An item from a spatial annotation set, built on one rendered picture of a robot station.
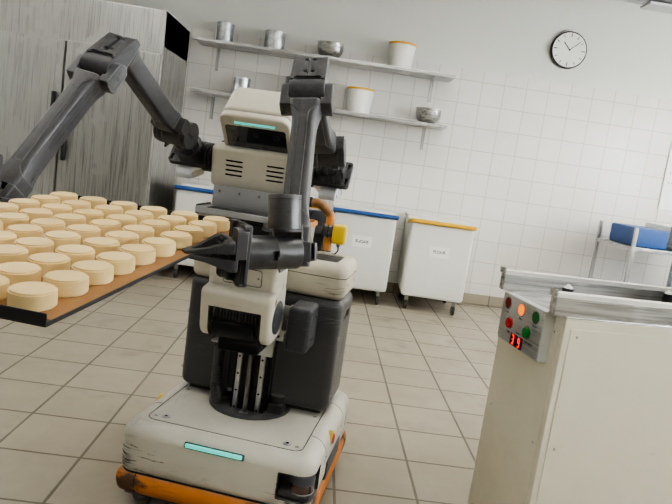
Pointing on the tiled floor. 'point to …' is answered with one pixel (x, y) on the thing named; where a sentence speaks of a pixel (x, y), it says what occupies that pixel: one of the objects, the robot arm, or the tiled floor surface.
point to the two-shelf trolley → (629, 252)
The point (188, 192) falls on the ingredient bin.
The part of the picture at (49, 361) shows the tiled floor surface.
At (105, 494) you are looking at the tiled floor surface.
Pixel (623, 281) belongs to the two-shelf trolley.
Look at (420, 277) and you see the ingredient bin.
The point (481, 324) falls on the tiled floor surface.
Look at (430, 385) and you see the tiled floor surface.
